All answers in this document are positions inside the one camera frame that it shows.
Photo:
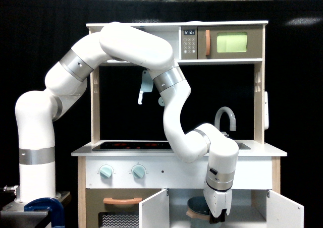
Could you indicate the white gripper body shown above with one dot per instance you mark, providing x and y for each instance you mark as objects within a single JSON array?
[{"x": 218, "y": 201}]

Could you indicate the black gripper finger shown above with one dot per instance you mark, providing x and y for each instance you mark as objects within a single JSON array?
[{"x": 219, "y": 219}]

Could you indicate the grey-blue pot with wooden rim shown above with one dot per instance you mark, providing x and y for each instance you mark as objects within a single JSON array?
[{"x": 199, "y": 213}]

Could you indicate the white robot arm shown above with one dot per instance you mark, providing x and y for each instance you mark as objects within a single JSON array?
[{"x": 66, "y": 81}]

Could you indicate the right white cabinet door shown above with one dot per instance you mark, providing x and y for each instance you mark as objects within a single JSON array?
[{"x": 283, "y": 212}]

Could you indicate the white cabinet door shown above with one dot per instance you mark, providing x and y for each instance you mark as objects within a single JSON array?
[
  {"x": 283, "y": 212},
  {"x": 154, "y": 210}
]

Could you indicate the left white cabinet door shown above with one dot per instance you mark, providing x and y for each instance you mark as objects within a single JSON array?
[{"x": 154, "y": 210}]

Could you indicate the white wooden toy kitchen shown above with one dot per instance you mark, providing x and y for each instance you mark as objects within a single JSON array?
[{"x": 257, "y": 170}]

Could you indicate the grey toy sink basin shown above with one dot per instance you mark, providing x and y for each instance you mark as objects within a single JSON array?
[{"x": 243, "y": 146}]

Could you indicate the grey toy faucet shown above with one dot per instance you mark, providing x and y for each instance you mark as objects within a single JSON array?
[{"x": 231, "y": 116}]

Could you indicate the right teal stove knob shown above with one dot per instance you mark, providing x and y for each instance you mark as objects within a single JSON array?
[{"x": 138, "y": 171}]

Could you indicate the teal stove knob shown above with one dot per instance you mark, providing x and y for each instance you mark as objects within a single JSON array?
[
  {"x": 106, "y": 171},
  {"x": 138, "y": 171}
]

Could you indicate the white side hook panel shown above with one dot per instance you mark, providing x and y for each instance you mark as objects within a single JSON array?
[{"x": 266, "y": 116}]

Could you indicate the left teal stove knob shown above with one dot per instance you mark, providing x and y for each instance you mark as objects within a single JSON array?
[{"x": 106, "y": 171}]

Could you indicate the black toy stovetop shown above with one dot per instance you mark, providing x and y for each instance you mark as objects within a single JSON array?
[{"x": 132, "y": 145}]

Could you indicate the toy cleaver knife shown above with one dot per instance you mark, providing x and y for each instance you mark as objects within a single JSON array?
[{"x": 146, "y": 85}]

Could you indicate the blue c-clamp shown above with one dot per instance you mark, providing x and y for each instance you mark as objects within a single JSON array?
[{"x": 52, "y": 205}]

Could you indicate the toy oven door orange handle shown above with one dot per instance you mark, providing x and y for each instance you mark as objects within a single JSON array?
[{"x": 95, "y": 204}]

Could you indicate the toy microwave with orange handle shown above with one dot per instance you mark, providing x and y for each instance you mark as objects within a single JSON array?
[{"x": 221, "y": 42}]

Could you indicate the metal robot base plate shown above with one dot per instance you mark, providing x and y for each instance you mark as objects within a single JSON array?
[{"x": 16, "y": 207}]

